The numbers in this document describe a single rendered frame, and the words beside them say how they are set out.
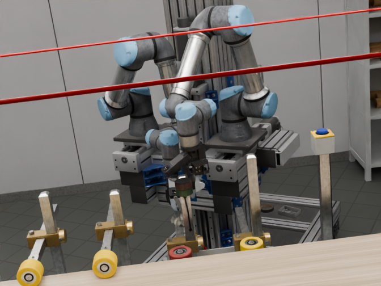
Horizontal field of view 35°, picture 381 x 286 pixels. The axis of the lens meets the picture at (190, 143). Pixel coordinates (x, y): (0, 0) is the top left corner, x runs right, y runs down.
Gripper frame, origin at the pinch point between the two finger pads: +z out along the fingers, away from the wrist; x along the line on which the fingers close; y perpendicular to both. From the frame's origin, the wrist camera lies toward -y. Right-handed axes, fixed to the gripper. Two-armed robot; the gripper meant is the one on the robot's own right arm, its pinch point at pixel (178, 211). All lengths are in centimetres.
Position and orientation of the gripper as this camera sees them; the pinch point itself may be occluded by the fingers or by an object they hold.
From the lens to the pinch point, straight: 258.2
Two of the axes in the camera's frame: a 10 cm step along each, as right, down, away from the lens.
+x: -9.9, 1.2, -0.1
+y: -0.5, -3.3, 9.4
